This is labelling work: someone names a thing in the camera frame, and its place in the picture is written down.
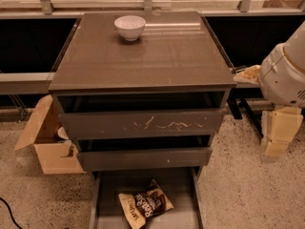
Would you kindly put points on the brown chip bag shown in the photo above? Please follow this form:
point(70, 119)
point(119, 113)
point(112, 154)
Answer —
point(145, 205)

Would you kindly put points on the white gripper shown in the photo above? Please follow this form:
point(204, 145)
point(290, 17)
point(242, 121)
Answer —
point(279, 76)

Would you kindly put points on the open cardboard box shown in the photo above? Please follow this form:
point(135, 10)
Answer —
point(55, 155)

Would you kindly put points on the grey drawer cabinet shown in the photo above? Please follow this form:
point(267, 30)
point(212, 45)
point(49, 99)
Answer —
point(176, 63)

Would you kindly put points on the grey bottom drawer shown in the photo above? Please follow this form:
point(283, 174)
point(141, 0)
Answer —
point(179, 184)

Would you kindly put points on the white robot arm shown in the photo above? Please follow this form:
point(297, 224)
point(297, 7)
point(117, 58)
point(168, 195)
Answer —
point(281, 79)

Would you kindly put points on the white ceramic bowl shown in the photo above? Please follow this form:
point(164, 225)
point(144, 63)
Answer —
point(130, 27)

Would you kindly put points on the grey middle drawer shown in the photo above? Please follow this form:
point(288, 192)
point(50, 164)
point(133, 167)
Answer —
point(145, 153)

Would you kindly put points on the grey drawer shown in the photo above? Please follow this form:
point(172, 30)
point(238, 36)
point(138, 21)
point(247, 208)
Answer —
point(96, 117)
point(179, 184)
point(145, 153)

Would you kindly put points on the black wheeled stand leg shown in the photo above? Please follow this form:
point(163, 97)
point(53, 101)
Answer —
point(236, 103)

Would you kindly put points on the white cup in box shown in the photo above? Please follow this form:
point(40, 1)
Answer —
point(62, 133)

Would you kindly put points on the grey top drawer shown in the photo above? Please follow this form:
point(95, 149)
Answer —
point(96, 117)

